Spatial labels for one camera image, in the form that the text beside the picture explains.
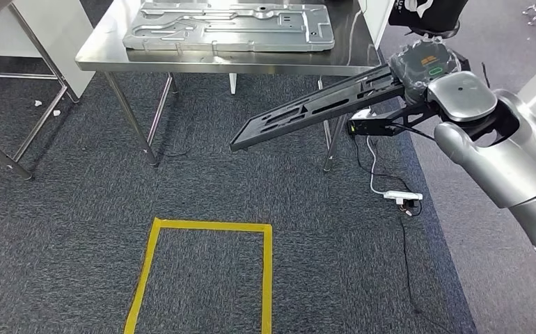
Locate chrome stool with black seat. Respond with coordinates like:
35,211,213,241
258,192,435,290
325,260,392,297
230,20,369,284
404,20,463,42

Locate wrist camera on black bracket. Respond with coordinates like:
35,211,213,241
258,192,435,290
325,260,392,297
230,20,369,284
347,103,439,137

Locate white power cord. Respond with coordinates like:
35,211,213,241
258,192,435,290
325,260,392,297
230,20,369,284
365,136,389,197

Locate white partition panel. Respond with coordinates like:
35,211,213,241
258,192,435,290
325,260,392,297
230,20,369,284
358,0,395,49

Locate stainless steel workbench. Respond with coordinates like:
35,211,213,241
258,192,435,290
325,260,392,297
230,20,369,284
74,0,384,174

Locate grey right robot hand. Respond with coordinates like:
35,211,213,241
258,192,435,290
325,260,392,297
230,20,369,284
388,36,462,104

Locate white cabinet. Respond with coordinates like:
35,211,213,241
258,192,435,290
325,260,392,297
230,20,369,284
0,0,96,100

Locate white power strip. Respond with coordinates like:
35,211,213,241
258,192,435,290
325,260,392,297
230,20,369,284
383,190,423,202

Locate black floor cable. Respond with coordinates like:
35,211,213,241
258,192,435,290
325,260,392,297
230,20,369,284
351,134,423,317

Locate black license plate frame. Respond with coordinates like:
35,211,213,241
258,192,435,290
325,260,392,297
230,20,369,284
229,64,407,152

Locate grey stamped metal panel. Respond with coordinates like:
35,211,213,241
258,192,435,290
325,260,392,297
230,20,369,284
123,1,336,53

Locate black camera cable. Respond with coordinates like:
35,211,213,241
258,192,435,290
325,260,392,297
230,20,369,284
390,122,437,142

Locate stainless steel table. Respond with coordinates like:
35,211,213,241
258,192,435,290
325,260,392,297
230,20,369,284
0,0,80,181

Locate black cloth with white logo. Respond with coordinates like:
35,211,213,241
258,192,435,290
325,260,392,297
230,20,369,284
388,0,469,33

